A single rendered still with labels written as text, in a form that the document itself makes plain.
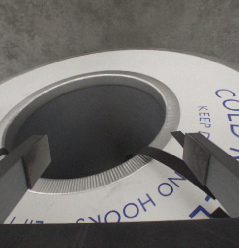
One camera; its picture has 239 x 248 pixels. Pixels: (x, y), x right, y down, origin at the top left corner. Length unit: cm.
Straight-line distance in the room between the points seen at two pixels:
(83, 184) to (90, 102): 54
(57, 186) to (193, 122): 36
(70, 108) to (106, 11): 66
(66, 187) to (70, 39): 109
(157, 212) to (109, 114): 63
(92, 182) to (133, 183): 8
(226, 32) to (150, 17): 48
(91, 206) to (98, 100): 58
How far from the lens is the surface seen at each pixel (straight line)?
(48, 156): 17
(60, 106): 82
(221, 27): 134
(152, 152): 38
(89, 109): 87
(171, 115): 50
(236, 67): 80
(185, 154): 17
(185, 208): 34
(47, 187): 41
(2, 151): 55
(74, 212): 36
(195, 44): 132
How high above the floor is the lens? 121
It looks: 49 degrees down
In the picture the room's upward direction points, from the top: 172 degrees counter-clockwise
